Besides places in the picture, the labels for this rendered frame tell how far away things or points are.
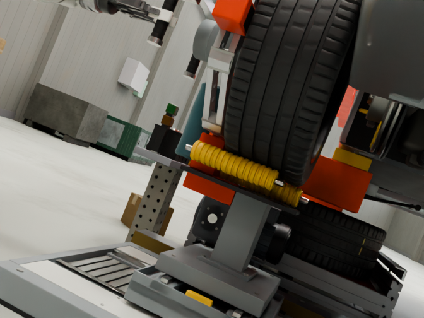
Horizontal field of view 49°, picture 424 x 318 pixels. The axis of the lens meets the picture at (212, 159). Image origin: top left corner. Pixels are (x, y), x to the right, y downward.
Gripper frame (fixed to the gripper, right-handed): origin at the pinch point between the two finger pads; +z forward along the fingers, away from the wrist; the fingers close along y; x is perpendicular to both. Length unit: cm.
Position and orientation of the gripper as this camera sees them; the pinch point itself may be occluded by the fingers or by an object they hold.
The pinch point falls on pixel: (163, 17)
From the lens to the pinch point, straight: 138.5
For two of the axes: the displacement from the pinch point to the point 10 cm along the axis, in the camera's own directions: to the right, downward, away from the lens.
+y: -2.4, -1.1, -9.6
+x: 3.7, -9.3, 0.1
